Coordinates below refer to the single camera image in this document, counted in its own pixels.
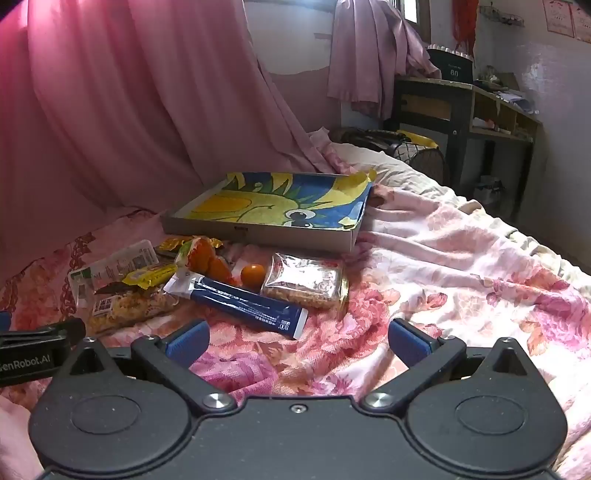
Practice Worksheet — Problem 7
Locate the wire wall shelf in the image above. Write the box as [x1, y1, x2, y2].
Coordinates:
[479, 4, 526, 27]

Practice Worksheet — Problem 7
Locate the clear packet with green label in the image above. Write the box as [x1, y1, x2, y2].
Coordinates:
[68, 239, 160, 309]

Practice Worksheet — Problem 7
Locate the tangerine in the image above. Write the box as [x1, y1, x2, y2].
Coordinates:
[240, 263, 268, 292]

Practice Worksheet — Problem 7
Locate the blue stick packet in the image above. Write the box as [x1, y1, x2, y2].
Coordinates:
[163, 271, 310, 341]

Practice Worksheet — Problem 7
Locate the pink floral blanket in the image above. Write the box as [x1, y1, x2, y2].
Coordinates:
[0, 129, 591, 480]

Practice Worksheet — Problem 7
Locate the rice cracker packet red print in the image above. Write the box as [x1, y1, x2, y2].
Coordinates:
[260, 251, 348, 311]

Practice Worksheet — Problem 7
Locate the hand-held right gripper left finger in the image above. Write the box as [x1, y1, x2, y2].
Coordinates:
[55, 318, 237, 412]

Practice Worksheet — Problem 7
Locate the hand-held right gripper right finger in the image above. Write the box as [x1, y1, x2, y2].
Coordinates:
[360, 318, 533, 412]

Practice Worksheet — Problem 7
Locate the orange jelly snack packet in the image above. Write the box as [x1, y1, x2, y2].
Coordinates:
[174, 237, 233, 286]

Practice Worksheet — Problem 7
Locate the red hanging cloth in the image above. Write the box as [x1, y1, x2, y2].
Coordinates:
[451, 0, 479, 48]

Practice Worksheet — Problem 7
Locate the pink hanging cloth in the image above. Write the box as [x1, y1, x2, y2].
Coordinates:
[327, 0, 443, 121]

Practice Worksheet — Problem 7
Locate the wall poster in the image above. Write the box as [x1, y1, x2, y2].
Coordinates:
[542, 0, 591, 38]

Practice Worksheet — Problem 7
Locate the rice cracker packet barcode label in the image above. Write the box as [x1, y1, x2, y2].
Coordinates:
[87, 286, 179, 335]

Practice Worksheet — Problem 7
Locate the pink curtain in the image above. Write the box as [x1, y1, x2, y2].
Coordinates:
[0, 0, 334, 282]

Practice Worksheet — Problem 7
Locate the yellow snack packet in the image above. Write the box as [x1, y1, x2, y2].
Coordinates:
[121, 263, 179, 290]

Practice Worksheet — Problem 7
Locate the dark wooden desk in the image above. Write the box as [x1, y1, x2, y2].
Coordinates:
[383, 76, 542, 186]

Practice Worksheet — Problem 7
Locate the grey cardboard box cartoon lining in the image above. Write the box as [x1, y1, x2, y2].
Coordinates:
[160, 171, 377, 254]

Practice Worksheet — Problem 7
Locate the clear vacuum pack dark food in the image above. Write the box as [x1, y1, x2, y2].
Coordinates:
[94, 280, 139, 297]

